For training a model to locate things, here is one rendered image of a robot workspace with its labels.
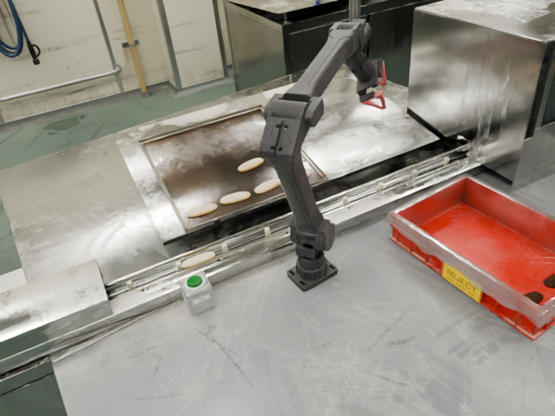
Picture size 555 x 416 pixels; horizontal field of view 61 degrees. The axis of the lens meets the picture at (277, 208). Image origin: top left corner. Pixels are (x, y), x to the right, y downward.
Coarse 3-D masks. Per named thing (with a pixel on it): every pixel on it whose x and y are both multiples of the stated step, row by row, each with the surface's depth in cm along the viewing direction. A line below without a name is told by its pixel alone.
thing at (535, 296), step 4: (552, 276) 121; (544, 280) 121; (548, 280) 120; (552, 280) 120; (544, 284) 120; (548, 284) 119; (552, 284) 119; (532, 292) 118; (536, 292) 118; (528, 296) 117; (532, 296) 116; (536, 296) 116; (540, 296) 117; (532, 300) 116; (536, 300) 115; (540, 300) 116
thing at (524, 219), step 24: (432, 192) 140; (456, 192) 146; (480, 192) 143; (504, 192) 137; (408, 216) 138; (432, 216) 145; (504, 216) 138; (528, 216) 131; (552, 216) 126; (432, 240) 123; (552, 240) 128; (456, 264) 118; (480, 288) 114; (504, 288) 108; (528, 312) 104; (552, 312) 103
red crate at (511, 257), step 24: (456, 216) 146; (480, 216) 145; (408, 240) 133; (456, 240) 137; (480, 240) 136; (504, 240) 135; (528, 240) 134; (432, 264) 128; (480, 264) 128; (504, 264) 127; (528, 264) 127; (552, 264) 126; (528, 288) 120; (552, 288) 119; (504, 312) 112; (528, 336) 108
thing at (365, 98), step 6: (366, 90) 132; (360, 96) 134; (366, 96) 132; (372, 96) 130; (378, 96) 130; (366, 102) 133; (372, 102) 135; (384, 102) 134; (378, 108) 136; (384, 108) 136
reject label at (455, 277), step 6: (444, 264) 122; (444, 270) 123; (450, 270) 121; (456, 270) 119; (444, 276) 124; (450, 276) 122; (456, 276) 120; (462, 276) 118; (450, 282) 123; (456, 282) 121; (462, 282) 119; (468, 282) 117; (462, 288) 120; (468, 288) 118; (474, 288) 116; (468, 294) 119; (474, 294) 117; (480, 294) 115
